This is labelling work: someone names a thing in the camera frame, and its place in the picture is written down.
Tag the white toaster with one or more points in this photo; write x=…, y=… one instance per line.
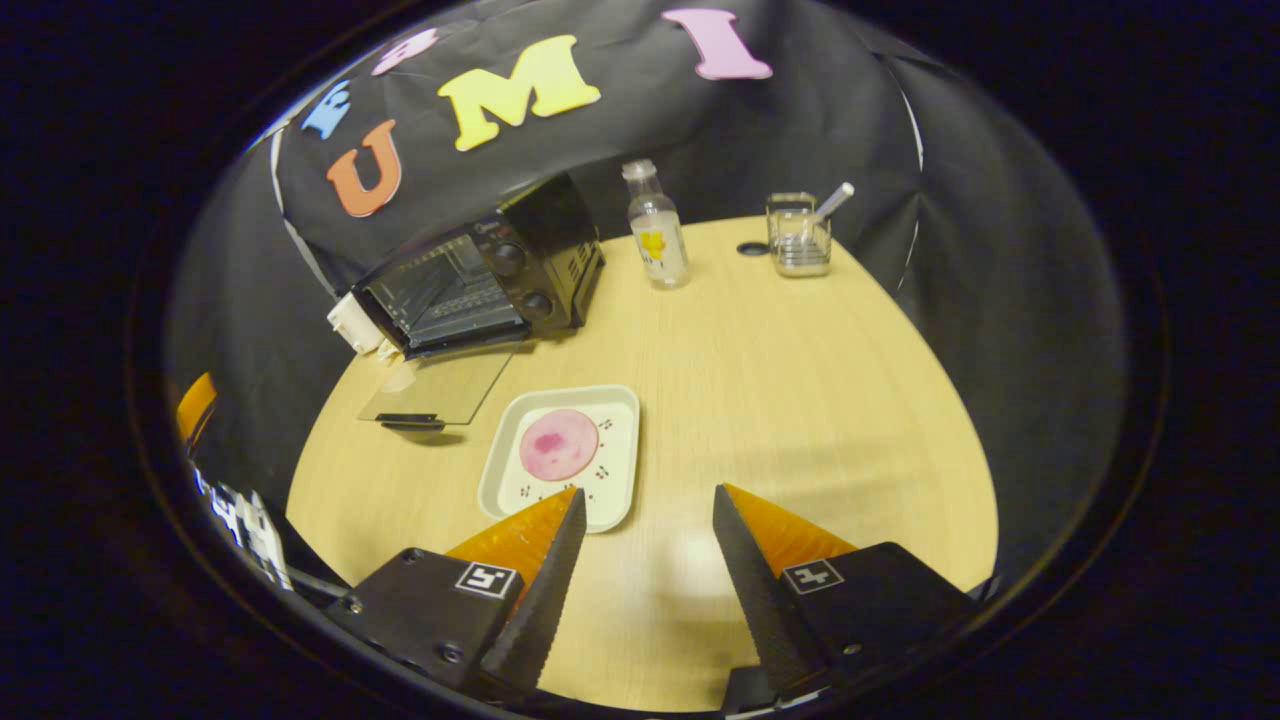
x=350, y=322

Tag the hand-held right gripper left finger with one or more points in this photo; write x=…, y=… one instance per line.
x=545, y=600

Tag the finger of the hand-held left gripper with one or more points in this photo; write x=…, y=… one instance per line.
x=195, y=410

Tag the white straw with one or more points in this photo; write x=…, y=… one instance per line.
x=835, y=200

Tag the clear bottle with yellow flower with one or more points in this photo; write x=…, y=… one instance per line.
x=660, y=250

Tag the white square plate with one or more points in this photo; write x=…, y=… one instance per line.
x=615, y=470

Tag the clear glass cup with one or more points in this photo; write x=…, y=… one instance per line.
x=798, y=250

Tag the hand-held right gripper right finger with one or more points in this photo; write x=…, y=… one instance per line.
x=765, y=600

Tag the black electric oven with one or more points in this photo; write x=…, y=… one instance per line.
x=540, y=270

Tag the small black round cap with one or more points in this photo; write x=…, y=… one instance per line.
x=752, y=248

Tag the pink round food slice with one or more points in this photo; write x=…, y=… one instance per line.
x=558, y=445

